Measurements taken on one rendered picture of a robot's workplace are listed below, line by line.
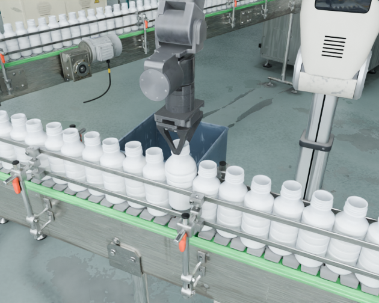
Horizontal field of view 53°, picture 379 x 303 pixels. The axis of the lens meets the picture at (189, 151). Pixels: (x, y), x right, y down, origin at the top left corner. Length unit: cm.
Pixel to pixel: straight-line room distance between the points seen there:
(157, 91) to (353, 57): 72
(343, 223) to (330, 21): 64
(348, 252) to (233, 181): 25
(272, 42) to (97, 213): 406
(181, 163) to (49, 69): 150
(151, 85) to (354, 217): 43
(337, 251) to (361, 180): 221
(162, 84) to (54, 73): 162
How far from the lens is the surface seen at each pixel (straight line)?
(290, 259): 85
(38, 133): 104
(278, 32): 476
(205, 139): 147
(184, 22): 67
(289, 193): 75
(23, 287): 222
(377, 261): 80
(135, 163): 87
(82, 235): 109
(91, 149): 94
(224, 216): 82
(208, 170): 78
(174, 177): 81
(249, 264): 85
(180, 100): 72
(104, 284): 211
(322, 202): 74
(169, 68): 65
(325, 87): 127
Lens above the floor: 161
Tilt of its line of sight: 32 degrees down
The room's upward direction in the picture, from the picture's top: straight up
